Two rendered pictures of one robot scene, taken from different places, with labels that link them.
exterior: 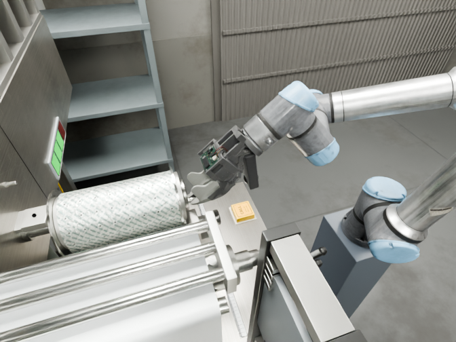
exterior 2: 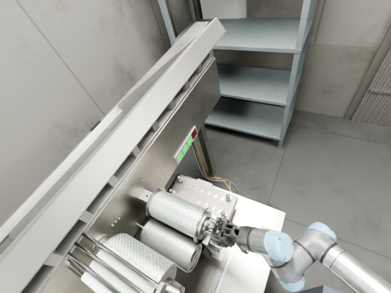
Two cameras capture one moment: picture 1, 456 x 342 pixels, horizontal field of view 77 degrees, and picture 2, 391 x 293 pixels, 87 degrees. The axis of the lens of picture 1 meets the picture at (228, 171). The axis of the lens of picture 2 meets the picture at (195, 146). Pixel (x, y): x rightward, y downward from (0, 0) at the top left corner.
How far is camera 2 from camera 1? 0.55 m
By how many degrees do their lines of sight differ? 41
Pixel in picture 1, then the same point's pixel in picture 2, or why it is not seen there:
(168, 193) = (193, 227)
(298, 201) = (369, 229)
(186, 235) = (149, 284)
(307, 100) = (274, 256)
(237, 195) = (274, 220)
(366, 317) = not seen: outside the picture
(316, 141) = (278, 275)
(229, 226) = not seen: hidden behind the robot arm
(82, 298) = (113, 275)
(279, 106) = (259, 242)
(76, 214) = (156, 208)
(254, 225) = not seen: hidden behind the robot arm
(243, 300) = (226, 285)
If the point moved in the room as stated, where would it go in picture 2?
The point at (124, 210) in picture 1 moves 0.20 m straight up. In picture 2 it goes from (173, 220) to (155, 202)
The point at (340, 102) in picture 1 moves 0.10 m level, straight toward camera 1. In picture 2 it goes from (330, 260) to (298, 276)
